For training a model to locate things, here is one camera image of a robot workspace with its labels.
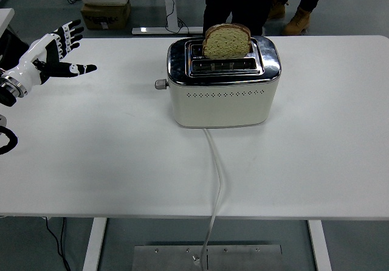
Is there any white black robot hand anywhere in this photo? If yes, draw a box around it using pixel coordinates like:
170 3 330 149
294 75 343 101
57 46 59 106
3 19 98 93

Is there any cream chrome two-slot toaster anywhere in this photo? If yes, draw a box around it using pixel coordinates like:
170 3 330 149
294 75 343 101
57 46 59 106
167 35 282 129

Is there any black object beside table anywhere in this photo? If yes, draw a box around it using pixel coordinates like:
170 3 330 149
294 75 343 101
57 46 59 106
0 27 30 71

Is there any white side table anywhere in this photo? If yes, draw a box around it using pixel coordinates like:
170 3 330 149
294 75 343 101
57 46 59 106
0 8 15 38

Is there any brown cardboard box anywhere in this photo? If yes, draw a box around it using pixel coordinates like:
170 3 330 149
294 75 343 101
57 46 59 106
80 0 133 30

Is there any toasted bread slice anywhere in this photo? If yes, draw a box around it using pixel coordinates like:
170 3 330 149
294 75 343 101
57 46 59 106
202 22 253 60

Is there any white table leg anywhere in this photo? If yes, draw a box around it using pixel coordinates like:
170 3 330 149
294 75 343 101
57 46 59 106
81 217 108 271
307 219 332 271

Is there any person in black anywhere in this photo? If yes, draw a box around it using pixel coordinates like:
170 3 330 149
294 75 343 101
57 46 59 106
202 0 270 36

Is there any black cable on desk leg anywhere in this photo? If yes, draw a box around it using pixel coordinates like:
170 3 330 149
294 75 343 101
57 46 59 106
165 0 192 35

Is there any black floor cable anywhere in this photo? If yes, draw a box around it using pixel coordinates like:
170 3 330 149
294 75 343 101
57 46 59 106
60 217 66 258
44 216 71 271

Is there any white toaster power cord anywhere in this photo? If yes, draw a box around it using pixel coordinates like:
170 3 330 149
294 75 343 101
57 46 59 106
193 127 225 267

